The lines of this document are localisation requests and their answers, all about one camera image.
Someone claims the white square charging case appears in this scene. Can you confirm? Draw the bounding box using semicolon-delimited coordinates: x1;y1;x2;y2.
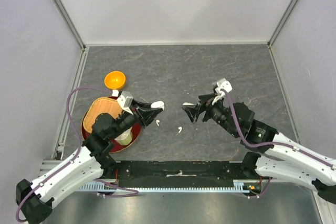
182;102;197;106

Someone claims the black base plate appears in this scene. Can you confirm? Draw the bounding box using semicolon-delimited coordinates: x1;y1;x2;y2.
101;161;268;189

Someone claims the woven bamboo tray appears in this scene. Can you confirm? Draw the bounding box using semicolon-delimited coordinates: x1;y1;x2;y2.
82;97;122;133

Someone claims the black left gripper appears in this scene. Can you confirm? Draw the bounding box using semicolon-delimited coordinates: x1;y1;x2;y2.
109;99;163;140

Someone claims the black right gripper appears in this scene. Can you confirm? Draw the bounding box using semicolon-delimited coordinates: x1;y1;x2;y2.
182;92;239;137

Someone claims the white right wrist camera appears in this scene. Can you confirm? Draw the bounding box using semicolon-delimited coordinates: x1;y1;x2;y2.
212;78;233;105

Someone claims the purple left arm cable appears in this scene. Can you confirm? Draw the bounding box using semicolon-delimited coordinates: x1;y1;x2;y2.
15;87;140;222

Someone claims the orange plastic bowl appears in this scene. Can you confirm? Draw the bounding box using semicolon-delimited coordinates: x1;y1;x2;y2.
104;71;126;90

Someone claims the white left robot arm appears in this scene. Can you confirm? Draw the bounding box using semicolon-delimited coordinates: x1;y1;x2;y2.
16;97;164;223

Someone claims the slotted cable duct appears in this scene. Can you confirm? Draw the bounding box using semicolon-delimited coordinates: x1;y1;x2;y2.
77;181;261;193

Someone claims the pale green mug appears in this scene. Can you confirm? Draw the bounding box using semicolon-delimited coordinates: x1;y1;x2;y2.
114;128;133;146

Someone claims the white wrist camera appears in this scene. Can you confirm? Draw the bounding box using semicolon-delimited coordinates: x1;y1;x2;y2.
212;78;233;105
112;89;133;114

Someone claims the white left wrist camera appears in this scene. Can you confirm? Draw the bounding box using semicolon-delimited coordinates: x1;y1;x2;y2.
112;89;133;114

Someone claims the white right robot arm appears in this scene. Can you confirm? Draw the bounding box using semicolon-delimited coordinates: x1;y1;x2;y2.
182;94;335;204

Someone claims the white oval charging case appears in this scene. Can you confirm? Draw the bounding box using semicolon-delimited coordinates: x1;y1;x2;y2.
150;101;165;110

